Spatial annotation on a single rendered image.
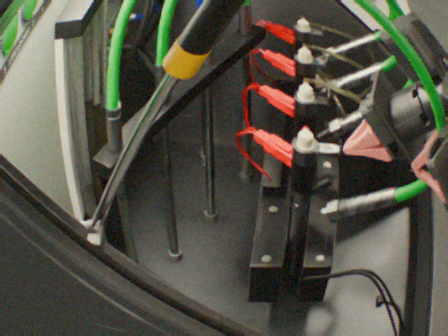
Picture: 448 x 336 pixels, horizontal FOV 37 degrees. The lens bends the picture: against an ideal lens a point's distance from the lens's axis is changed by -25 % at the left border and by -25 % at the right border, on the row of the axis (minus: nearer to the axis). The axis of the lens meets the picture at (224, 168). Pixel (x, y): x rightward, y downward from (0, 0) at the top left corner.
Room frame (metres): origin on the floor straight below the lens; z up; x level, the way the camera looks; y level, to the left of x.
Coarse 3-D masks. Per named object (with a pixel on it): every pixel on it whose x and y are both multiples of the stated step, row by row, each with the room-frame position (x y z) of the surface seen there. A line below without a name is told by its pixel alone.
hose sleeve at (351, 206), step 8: (376, 192) 0.52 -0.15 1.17; (384, 192) 0.52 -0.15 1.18; (392, 192) 0.51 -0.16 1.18; (344, 200) 0.54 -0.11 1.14; (352, 200) 0.53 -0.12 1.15; (360, 200) 0.53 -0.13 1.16; (368, 200) 0.52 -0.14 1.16; (376, 200) 0.52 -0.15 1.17; (384, 200) 0.51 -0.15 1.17; (392, 200) 0.50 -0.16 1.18; (344, 208) 0.53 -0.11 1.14; (352, 208) 0.53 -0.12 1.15; (360, 208) 0.52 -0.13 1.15; (368, 208) 0.52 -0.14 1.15; (376, 208) 0.51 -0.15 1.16; (344, 216) 0.53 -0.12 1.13
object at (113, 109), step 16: (128, 0) 0.65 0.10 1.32; (352, 0) 0.54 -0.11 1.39; (368, 0) 0.53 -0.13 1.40; (128, 16) 0.66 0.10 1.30; (384, 16) 0.52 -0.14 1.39; (400, 32) 0.52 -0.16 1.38; (112, 48) 0.66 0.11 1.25; (400, 48) 0.51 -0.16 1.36; (112, 64) 0.66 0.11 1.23; (416, 64) 0.50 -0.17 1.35; (112, 80) 0.66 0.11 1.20; (432, 80) 0.50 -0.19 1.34; (112, 96) 0.66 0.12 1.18; (432, 96) 0.49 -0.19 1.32; (112, 112) 0.66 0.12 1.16; (400, 192) 0.51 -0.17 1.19; (416, 192) 0.49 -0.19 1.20
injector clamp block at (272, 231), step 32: (288, 128) 0.83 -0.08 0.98; (320, 160) 0.77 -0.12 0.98; (288, 192) 0.72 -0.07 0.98; (320, 192) 0.72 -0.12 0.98; (256, 224) 0.67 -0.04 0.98; (288, 224) 0.67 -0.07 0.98; (320, 224) 0.66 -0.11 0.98; (256, 256) 0.62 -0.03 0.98; (320, 256) 0.61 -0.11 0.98; (256, 288) 0.60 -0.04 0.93; (320, 288) 0.59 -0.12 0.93
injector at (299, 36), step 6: (294, 30) 0.88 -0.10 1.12; (312, 30) 0.88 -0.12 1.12; (294, 36) 0.88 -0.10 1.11; (300, 36) 0.87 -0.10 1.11; (306, 36) 0.87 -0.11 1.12; (312, 36) 0.88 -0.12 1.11; (300, 42) 0.87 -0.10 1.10; (306, 42) 0.87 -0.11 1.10; (312, 42) 0.88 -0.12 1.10; (294, 48) 0.88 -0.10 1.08; (300, 48) 0.87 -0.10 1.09; (312, 54) 0.88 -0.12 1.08; (324, 54) 0.88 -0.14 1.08
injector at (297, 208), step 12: (300, 156) 0.63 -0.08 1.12; (312, 156) 0.63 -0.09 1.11; (300, 168) 0.63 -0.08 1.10; (312, 168) 0.63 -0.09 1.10; (300, 180) 0.63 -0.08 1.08; (312, 180) 0.64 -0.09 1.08; (324, 180) 0.64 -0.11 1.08; (300, 192) 0.63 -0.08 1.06; (312, 192) 0.64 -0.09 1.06; (300, 204) 0.64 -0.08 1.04; (300, 216) 0.64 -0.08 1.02; (300, 228) 0.64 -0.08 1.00; (300, 240) 0.64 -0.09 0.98; (288, 252) 0.64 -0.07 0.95; (300, 252) 0.64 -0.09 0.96; (288, 264) 0.64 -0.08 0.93
